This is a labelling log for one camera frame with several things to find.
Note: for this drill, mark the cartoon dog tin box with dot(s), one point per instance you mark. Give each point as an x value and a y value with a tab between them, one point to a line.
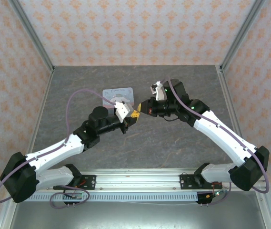
118	94

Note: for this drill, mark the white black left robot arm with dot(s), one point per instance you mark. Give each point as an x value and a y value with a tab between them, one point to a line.
54	152

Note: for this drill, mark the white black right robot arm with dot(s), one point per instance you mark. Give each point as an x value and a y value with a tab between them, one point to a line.
221	137

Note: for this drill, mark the grey metal shelf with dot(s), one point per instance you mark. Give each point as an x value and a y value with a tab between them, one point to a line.
135	217

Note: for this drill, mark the aluminium table side rail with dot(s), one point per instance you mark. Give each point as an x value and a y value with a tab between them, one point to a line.
230	107

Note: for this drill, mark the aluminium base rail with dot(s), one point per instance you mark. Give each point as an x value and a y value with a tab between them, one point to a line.
137	179

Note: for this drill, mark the aluminium frame post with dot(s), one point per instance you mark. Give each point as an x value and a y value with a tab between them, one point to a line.
242	35
33	35

